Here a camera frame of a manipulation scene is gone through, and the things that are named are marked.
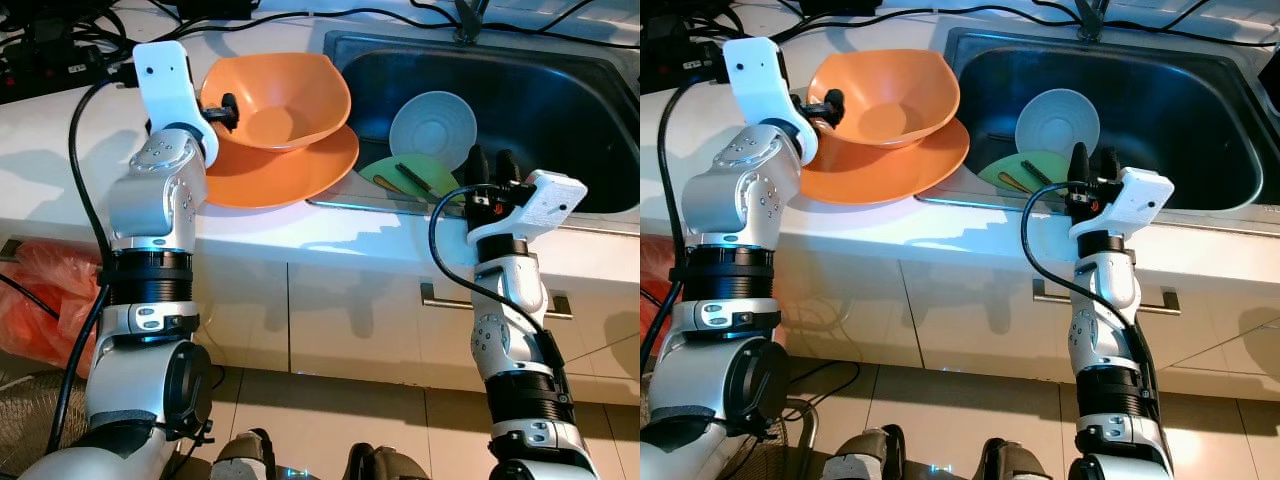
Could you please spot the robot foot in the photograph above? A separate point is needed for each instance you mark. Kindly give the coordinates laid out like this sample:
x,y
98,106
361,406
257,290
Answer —
x,y
1010,462
865,458
385,465
245,458

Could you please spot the green plate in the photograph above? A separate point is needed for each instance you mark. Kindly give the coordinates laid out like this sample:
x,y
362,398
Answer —
x,y
990,170
447,180

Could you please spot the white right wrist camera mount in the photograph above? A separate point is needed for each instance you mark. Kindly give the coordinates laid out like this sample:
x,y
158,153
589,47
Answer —
x,y
545,200
1140,195

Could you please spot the black power adapter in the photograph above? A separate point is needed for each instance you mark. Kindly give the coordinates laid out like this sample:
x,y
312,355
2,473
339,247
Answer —
x,y
215,7
840,6

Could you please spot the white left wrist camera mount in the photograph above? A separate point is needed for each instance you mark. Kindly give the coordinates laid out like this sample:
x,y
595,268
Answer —
x,y
165,85
760,80

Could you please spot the chopsticks with white clip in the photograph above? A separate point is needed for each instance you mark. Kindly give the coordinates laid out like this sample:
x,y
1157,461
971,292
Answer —
x,y
1035,173
412,178

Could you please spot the light grey dish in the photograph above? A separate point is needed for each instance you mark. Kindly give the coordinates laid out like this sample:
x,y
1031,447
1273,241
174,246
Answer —
x,y
1058,120
432,122

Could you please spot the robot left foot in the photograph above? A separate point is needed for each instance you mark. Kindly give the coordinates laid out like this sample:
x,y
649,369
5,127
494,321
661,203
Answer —
x,y
245,458
865,458

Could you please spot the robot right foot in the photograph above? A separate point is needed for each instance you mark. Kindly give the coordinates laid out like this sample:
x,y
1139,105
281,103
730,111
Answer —
x,y
385,465
1010,462

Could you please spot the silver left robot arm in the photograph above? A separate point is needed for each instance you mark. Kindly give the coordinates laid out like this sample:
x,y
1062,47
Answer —
x,y
735,195
150,195

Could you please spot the steel kitchen sink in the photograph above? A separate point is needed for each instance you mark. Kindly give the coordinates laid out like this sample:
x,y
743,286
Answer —
x,y
1180,100
560,100

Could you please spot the black power strip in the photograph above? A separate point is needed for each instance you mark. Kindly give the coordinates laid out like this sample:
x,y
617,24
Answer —
x,y
675,65
50,75

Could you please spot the orange plate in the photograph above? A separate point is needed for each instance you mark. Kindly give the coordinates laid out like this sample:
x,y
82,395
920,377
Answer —
x,y
300,180
900,180

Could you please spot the white kitchen cabinet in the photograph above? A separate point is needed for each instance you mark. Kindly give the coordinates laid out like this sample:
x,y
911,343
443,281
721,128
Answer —
x,y
950,320
330,320

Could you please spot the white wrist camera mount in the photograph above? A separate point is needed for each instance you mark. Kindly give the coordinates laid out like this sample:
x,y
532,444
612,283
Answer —
x,y
165,85
1140,195
760,80
545,200

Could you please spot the orange bowl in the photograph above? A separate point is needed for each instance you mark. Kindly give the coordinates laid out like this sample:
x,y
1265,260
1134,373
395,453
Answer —
x,y
290,100
890,95

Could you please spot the small black device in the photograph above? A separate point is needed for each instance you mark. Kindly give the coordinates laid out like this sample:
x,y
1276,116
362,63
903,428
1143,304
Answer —
x,y
1270,70

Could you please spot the steel faucet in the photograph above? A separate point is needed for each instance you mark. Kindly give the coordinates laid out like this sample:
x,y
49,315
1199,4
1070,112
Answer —
x,y
1090,25
468,28

